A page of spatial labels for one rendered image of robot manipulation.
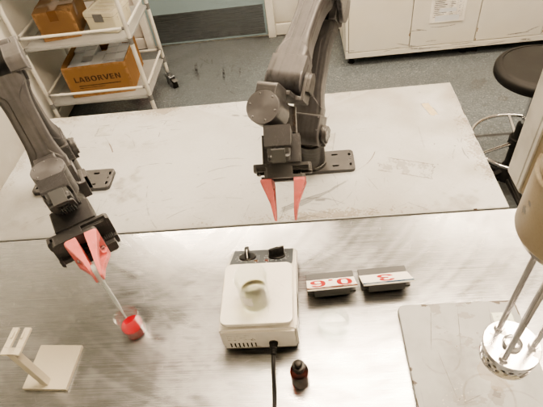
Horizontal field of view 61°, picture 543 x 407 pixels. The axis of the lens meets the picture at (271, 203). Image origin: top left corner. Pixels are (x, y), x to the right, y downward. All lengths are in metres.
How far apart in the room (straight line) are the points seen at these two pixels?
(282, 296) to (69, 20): 2.39
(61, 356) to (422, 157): 0.87
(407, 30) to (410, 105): 1.93
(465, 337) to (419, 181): 0.38
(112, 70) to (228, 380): 2.38
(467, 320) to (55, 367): 0.72
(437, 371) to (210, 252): 0.48
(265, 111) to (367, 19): 2.41
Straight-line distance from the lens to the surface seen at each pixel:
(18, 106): 0.92
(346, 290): 0.86
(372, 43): 3.20
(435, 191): 1.06
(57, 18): 2.93
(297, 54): 0.86
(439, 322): 0.85
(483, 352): 0.68
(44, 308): 1.03
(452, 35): 3.31
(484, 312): 0.88
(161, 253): 1.00
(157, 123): 1.36
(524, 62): 2.08
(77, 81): 3.07
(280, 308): 0.76
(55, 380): 0.92
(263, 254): 0.88
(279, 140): 0.73
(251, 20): 3.70
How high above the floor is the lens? 1.64
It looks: 46 degrees down
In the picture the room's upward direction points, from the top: 9 degrees counter-clockwise
